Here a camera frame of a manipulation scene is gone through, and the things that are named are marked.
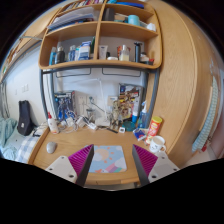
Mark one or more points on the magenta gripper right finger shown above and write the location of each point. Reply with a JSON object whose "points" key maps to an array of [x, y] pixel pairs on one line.
{"points": [[152, 167]]}

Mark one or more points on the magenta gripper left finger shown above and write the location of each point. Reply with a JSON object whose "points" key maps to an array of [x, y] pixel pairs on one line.
{"points": [[74, 168]]}

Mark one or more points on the pastel patterned mouse pad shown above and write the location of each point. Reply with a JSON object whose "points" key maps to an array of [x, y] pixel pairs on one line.
{"points": [[108, 159]]}

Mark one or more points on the grey computer mouse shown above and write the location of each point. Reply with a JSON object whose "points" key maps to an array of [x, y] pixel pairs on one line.
{"points": [[51, 147]]}

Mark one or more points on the white cartoon mug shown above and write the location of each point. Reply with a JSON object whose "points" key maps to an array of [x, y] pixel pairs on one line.
{"points": [[157, 144]]}

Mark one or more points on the blue spray bottle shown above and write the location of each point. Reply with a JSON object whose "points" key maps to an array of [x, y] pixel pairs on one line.
{"points": [[142, 117]]}

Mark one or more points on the teal round tin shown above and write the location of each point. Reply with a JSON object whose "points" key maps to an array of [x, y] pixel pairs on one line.
{"points": [[129, 126]]}

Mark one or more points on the red yellow chips can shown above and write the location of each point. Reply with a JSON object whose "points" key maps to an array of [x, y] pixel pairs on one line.
{"points": [[153, 128]]}

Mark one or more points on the white power strip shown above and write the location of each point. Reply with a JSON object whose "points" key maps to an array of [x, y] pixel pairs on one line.
{"points": [[83, 121]]}

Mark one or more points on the white lotion bottle red cap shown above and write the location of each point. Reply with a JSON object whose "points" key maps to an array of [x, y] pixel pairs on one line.
{"points": [[52, 125]]}

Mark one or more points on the blue checkered bedding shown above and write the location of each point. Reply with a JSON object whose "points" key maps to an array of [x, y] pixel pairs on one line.
{"points": [[26, 149]]}

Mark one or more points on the black bag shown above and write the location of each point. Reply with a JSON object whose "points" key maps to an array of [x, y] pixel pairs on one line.
{"points": [[25, 123]]}

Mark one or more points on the colourful poster box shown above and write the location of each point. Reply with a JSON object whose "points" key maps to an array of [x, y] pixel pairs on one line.
{"points": [[130, 97]]}

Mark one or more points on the clear perfume bottle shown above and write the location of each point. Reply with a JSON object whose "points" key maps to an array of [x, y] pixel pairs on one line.
{"points": [[124, 53]]}

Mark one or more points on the black tall bottle on shelf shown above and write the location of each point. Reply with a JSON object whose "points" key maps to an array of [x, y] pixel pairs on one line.
{"points": [[137, 51]]}

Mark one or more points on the white tube on shelf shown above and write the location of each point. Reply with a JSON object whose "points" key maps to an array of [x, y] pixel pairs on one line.
{"points": [[103, 52]]}

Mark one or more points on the light blue cup on shelf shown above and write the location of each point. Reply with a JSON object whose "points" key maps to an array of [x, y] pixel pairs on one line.
{"points": [[133, 20]]}

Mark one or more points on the stack of papers on shelf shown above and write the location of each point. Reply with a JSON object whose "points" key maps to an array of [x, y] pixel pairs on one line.
{"points": [[74, 16]]}

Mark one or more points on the wooden wall shelf unit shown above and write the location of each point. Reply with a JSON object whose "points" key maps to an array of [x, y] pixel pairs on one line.
{"points": [[112, 33]]}

